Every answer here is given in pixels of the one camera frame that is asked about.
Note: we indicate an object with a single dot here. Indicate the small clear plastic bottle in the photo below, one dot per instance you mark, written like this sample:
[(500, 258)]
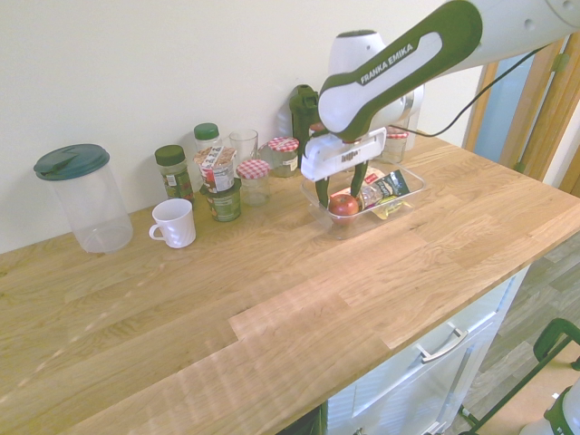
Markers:
[(374, 196)]

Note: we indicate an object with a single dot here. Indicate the dark green drinking bottle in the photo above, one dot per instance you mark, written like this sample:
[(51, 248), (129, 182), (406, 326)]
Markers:
[(300, 113)]

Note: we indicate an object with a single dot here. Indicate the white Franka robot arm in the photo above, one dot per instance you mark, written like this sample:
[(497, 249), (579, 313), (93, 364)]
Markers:
[(408, 63)]

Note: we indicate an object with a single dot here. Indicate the dark spice jar green lid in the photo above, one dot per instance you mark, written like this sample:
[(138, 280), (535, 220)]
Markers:
[(174, 176)]

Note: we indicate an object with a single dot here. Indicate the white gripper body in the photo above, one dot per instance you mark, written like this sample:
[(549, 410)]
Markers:
[(335, 156)]

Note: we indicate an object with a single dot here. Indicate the clear spice jar green lid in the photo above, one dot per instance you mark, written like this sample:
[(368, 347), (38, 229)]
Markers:
[(207, 135)]

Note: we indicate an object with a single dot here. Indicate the empty drinking glass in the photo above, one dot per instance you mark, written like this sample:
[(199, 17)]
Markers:
[(244, 144)]

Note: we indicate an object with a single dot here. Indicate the clear plastic rectangular container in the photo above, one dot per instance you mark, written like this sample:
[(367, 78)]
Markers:
[(344, 226)]

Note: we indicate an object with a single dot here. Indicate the dark seasoning packet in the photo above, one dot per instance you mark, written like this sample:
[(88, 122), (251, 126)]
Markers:
[(393, 183)]

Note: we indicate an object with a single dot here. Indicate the red and white packet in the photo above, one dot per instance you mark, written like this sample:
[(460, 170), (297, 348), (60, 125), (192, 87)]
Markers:
[(372, 175)]

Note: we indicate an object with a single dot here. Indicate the glass jar red checked lid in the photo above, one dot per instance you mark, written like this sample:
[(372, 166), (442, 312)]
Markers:
[(284, 156), (254, 181), (393, 145)]

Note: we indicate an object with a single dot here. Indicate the white cabinet with drawers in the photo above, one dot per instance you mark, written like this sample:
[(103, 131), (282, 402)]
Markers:
[(430, 376)]

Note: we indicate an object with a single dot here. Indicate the red apple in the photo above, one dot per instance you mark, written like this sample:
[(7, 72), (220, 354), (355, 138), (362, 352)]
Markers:
[(342, 205)]

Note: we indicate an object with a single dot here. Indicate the green metal stand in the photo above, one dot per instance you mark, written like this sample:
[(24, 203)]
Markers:
[(550, 340)]

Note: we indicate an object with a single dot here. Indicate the wooden door frame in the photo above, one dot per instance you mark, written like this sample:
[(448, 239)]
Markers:
[(544, 118)]

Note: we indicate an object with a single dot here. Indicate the clear pitcher with green lid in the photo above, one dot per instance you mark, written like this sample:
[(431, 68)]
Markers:
[(86, 204)]

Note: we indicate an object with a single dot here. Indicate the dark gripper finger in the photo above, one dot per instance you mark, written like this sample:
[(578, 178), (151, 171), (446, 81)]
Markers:
[(322, 194), (359, 179)]

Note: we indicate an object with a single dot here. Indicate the white yogurt cup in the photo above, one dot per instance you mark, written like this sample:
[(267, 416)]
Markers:
[(216, 170)]

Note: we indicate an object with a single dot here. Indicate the white ceramic mug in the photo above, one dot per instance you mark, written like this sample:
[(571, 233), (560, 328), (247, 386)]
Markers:
[(176, 224)]

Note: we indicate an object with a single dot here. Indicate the yellow food packet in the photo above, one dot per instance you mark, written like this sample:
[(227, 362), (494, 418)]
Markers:
[(389, 209)]

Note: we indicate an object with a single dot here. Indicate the green plastic cup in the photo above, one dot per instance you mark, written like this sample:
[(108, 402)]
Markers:
[(223, 204)]

